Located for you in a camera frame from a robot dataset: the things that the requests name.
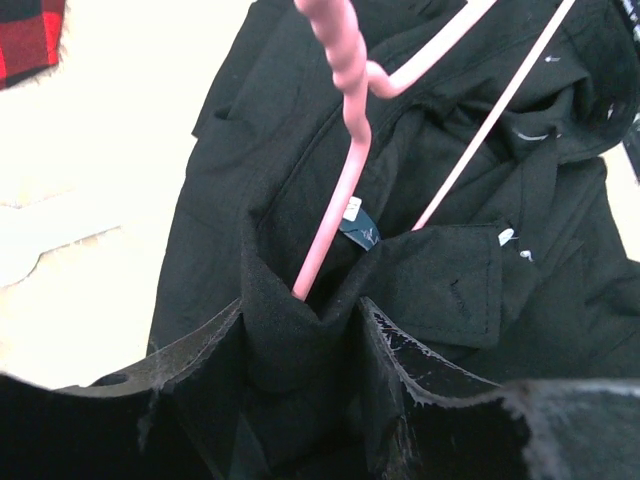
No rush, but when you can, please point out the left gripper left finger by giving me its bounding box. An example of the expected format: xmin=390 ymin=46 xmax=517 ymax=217
xmin=1 ymin=301 xmax=245 ymax=479

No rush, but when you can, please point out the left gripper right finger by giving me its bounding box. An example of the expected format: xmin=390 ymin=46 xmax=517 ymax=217
xmin=358 ymin=298 xmax=639 ymax=479

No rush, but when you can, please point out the pink wire hanger taken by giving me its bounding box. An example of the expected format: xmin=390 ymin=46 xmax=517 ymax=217
xmin=292 ymin=0 xmax=574 ymax=301

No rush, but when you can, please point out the red black plaid shirt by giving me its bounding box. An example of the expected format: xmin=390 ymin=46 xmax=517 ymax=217
xmin=1 ymin=0 xmax=66 ymax=89

